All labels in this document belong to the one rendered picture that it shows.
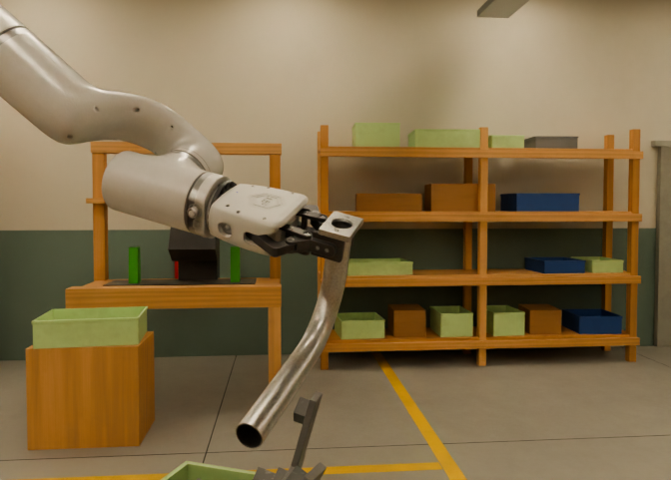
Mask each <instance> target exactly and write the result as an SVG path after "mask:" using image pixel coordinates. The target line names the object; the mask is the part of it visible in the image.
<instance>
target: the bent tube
mask: <svg viewBox="0 0 671 480"><path fill-rule="evenodd" d="M362 224H363V219H362V218H358V217H354V216H350V215H347V214H343V213H339V212H333V213H332V214H331V215H330V216H329V218H328V219H327V220H326V221H325V222H324V223H323V224H322V226H321V227H320V228H319V235H321V236H325V237H329V238H332V239H336V240H342V241H345V245H344V252H343V259H342V261H341V262H336V261H333V260H329V259H325V267H324V275H323V281H322V285H321V290H320V294H319V297H318V301H317V304H316V307H315V310H314V313H313V316H312V318H311V321H310V323H309V326H308V328H307V330H306V332H305V334H304V336H303V338H302V340H301V341H300V343H299V344H298V346H297V347H296V349H295V350H294V351H293V353H292V354H291V355H290V357H289V358H288V359H287V361H286V362H285V363H284V365H283V366H282V367H281V369H280V370H279V371H278V373H277V374H276V376H275V377H274V378H273V380H272V381H271V382H270V384H269V385H268V386H267V388H266V389H265V390H264V392H263V393H262V394H261V396H260V397H259V398H258V400H257V401H256V402H255V404H254V405H253V406H252V408H251V409H250V410H249V412H248V413H247V414H246V416H245V417H244V418H243V420H242V421H241V422H240V424H239V425H238V426H237V428H236V436H237V438H238V440H239V441H240V442H241V443H242V444H243V445H244V446H246V447H248V448H252V449H255V448H259V447H260V446H261V445H262V444H263V442H264V441H265V439H266V438H267V436H268V435H269V433H270V432H271V430H272V429H273V427H274V426H275V424H276V423H277V421H278V420H279V418H280V417H281V415H282V414H283V412H284V410H285V409H286V407H287V406H288V404H289V403H290V401H291V400H292V398H293V397H294V395H295V394H296V392H297V391H298V389H299V388H300V386H301V385H302V383H303V382H304V380H305V379H306V377H307V376H308V374H309V373H310V371H311V370H312V368H313V367H314V365H315V364H316V362H317V361H318V359H319V357H320V355H321V354H322V352H323V350H324V348H325V346H326V344H327V341H328V339H329V337H330V334H331V332H332V329H333V327H334V324H335V321H336V316H337V313H338V310H339V306H340V303H341V299H342V295H343V291H344V286H345V281H346V274H347V267H348V260H349V253H350V247H351V240H352V238H353V237H354V235H355V234H356V233H357V231H358V230H359V228H360V227H361V226H362Z"/></svg>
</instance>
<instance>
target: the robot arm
mask: <svg viewBox="0 0 671 480"><path fill-rule="evenodd" d="M0 97H1V98H2V99H3V100H5V101H6V102H7V103H8V104H9V105H11V106H12V107H13V108H14V109H15V110H17V111H18V112H19V113H20V114H21V115H23V116H24V117H25V118H26V119H27V120H28V121H30V122H31V123H32V124H33V125H34V126H36V127H37V128H38V129H39V130H40V131H42V132H43V133H44V134H45V135H47V136H48V137H50V138H51V139H53V140H54V141H56V142H58V143H61V144H65V145H75V144H81V143H86V142H93V141H101V140H117V141H124V142H128V143H132V144H135V145H138V146H140V147H143V148H145V149H147V150H149V151H151V152H152V153H154V154H155V155H157V156H147V155H143V154H139V153H135V152H132V151H124V152H121V153H119V154H117V155H116V156H115V157H114V158H113V159H112V160H111V161H110V163H109V164H108V166H107V168H106V170H105V172H104V175H103V179H102V195H103V199H104V201H105V203H106V205H107V206H108V207H109V208H111V209H112V210H115V211H118V212H121V213H125V214H128V215H131V216H135V217H138V218H141V219H145V220H148V221H152V222H155V223H158V224H162V225H165V226H168V227H172V228H175V229H178V230H182V231H185V232H189V233H192V234H195V235H199V236H201V237H203V238H209V239H212V238H218V239H220V240H224V241H226V242H228V243H231V244H233V245H236V246H238V247H241V248H244V249H247V250H250V251H253V252H256V253H260V254H264V255H269V256H273V257H278V256H281V255H284V254H287V253H289V254H291V253H300V254H302V255H309V254H310V253H311V254H312V255H315V256H319V257H322V258H326V259H329V260H333V261H336V262H341V261H342V259H343V252H344V245H345V241H342V240H336V239H332V238H329V237H325V236H321V235H319V228H320V227H321V226H322V224H323V223H324V222H325V221H326V220H327V219H328V217H327V216H326V215H322V214H321V213H320V211H319V207H318V206H316V205H307V202H308V198H307V197H306V196H304V195H301V194H297V193H293V192H288V191H284V190H279V189H274V188H269V187H263V186H255V185H245V184H239V185H237V184H236V183H235V182H232V181H231V179H230V178H229V177H226V176H222V174H223V171H224V162H223V159H222V157H221V155H220V153H219V152H218V150H217V149H216V148H215V147H214V145H213V144H212V143H211V142H210V141H209V140H208V139H207V138H206V137H205V136H204V135H203V134H201V133H200V132H199V131H198V130H197V129H196V128H194V127H193V126H192V125H191V124H190V123H189V122H188V121H186V120H185V119H184V118H183V117H181V116H180V115H179V114H177V113H176V112H174V111H173V110H171V109H170V108H168V107H167V106H165V105H163V104H161V103H159V102H157V101H154V100H152V99H149V98H146V97H143V96H139V95H134V94H130V93H124V92H118V91H110V90H105V89H101V88H98V87H96V86H94V85H92V84H90V83H89V82H88V81H86V80H85V79H84V78H83V77H82V76H81V75H80V74H78V73H77V72H76V71H75V70H74V69H73V68H72V67H71V66H69V65H68V64H67V63H66V62H65V61H64V60H63V59H62V58H61V57H59V56H58V55H57V54H56V53H55V52H54V51H53V50H52V49H51V48H49V47H48V46H47V45H46V44H45V43H44V42H43V41H42V40H41V39H39V38H38V37H37V36H36V35H35V34H34V33H33V32H32V31H31V30H29V29H28V28H27V27H26V26H25V25H24V24H23V23H21V22H20V21H19V20H18V19H17V18H16V17H15V16H14V15H12V14H11V13H10V12H9V11H8V10H7V9H6V8H4V7H3V6H2V5H1V4H0ZM299 217H302V220H301V221H299ZM308 220H310V221H311V222H310V224H311V225H312V227H308Z"/></svg>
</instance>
